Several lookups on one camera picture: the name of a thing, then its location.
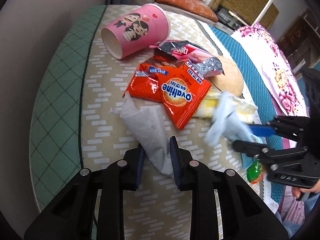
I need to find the leopard print cloth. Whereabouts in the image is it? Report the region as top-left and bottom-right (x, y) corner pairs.
(208, 0), (279, 29)

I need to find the orange Ovaltine packet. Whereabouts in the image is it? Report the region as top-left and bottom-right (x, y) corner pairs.
(126, 55), (211, 130)

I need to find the white blue wrapper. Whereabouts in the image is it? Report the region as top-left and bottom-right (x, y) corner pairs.
(204, 90), (262, 147)

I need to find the pink cartoon paper cup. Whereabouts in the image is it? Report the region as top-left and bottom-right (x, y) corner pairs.
(101, 3), (170, 60)

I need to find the pink floral quilt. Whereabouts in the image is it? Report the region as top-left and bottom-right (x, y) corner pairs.
(231, 23), (308, 116)

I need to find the person's right hand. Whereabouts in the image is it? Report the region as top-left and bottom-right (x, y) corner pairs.
(291, 181), (320, 199)

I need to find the green orange jelly cup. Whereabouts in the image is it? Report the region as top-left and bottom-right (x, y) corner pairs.
(247, 160), (264, 184)

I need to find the yellow white wrapper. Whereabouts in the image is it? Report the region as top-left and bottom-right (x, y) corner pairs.
(193, 90), (258, 124)

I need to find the pink silver snack wrapper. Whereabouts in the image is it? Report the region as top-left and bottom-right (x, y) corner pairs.
(149, 40), (224, 78)

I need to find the teal patterned mattress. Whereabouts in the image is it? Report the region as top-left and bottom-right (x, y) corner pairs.
(30, 5), (276, 239)

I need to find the grey tissue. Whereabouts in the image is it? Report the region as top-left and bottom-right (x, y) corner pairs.
(110, 92), (173, 177)

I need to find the brown paper bowl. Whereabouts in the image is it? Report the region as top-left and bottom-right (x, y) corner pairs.
(209, 55), (244, 97)

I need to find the orange seat cushion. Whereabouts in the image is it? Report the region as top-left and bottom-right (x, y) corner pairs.
(155, 0), (218, 22)

